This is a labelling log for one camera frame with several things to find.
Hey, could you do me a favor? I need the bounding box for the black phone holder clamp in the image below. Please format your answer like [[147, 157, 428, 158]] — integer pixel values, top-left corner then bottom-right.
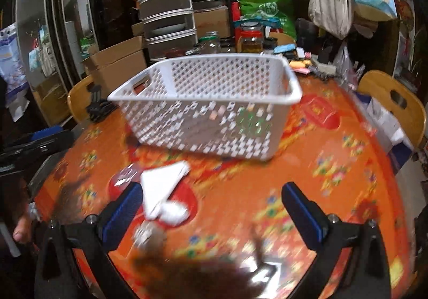
[[86, 82, 117, 123]]

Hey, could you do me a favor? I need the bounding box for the red lid pickle jar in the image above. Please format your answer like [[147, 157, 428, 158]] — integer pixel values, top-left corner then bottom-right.
[[240, 27, 264, 54]]

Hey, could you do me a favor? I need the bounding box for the cardboard box behind jars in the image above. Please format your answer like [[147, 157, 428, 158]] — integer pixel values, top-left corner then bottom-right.
[[194, 5, 231, 38]]

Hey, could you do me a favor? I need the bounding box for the wooden chair right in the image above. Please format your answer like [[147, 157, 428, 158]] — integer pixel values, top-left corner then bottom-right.
[[357, 70, 427, 147]]

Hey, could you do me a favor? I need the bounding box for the person left hand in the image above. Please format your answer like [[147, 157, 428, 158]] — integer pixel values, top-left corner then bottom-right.
[[13, 204, 32, 244]]

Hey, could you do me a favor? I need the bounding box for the light blue pouch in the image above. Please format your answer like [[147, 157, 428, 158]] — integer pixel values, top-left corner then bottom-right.
[[273, 43, 296, 54]]

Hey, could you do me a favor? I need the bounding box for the stacked white drawer unit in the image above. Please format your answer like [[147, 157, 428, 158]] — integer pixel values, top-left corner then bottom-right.
[[137, 0, 197, 62]]

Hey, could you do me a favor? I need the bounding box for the white ribbed round object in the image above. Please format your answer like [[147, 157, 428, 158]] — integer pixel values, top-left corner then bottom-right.
[[132, 221, 166, 253]]

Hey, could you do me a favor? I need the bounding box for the white perforated plastic basket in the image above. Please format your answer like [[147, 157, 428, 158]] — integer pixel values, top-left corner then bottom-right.
[[107, 53, 303, 161]]

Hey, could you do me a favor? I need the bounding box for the wooden chair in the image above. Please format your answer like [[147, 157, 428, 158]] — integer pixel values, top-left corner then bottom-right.
[[67, 76, 94, 124], [357, 70, 427, 147]]

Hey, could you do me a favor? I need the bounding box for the wooden chair left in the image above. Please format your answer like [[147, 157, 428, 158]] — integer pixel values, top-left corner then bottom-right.
[[67, 76, 94, 124]]

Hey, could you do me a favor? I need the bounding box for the white cloth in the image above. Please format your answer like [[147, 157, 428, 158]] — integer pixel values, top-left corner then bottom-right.
[[140, 161, 190, 226]]

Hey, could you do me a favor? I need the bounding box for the green shopping bag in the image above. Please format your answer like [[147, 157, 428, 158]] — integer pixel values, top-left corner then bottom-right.
[[239, 0, 297, 39]]

